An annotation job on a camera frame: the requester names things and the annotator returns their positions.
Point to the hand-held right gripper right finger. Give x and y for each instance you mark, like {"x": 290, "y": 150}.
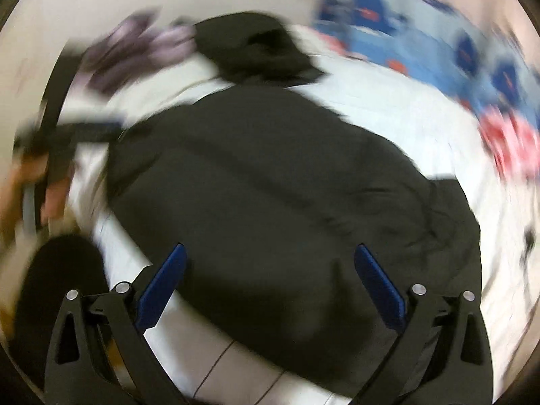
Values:
{"x": 379, "y": 287}

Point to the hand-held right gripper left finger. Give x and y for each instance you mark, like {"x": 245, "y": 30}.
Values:
{"x": 162, "y": 287}

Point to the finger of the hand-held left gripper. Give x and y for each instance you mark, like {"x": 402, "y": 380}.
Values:
{"x": 101, "y": 130}

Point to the black puffer jacket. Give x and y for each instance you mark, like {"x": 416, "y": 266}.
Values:
{"x": 274, "y": 177}

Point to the person's left hand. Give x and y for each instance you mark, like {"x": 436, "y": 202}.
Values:
{"x": 57, "y": 198}

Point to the person's black trouser leg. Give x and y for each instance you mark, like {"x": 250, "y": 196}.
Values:
{"x": 59, "y": 303}

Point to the black hooded jacket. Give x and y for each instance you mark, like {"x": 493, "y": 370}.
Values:
{"x": 253, "y": 50}

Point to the white striped bed sheet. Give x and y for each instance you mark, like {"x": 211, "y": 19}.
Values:
{"x": 400, "y": 105}

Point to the pink checkered cloth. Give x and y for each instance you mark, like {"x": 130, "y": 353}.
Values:
{"x": 514, "y": 143}

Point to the whale print curtain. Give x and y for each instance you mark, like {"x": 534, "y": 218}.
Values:
{"x": 400, "y": 21}

